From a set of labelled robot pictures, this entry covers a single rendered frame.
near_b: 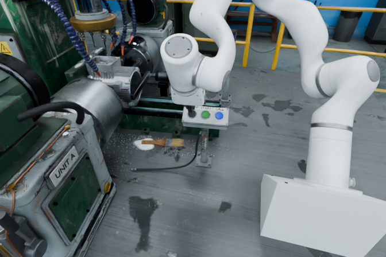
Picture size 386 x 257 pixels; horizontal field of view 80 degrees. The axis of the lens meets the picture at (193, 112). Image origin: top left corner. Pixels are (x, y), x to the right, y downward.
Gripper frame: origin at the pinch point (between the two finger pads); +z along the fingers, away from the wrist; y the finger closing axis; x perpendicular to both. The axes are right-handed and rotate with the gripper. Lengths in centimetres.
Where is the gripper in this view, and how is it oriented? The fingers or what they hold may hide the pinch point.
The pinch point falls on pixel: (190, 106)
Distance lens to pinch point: 78.6
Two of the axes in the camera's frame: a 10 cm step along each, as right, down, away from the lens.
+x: -1.2, 9.2, -3.8
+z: 0.7, 3.9, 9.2
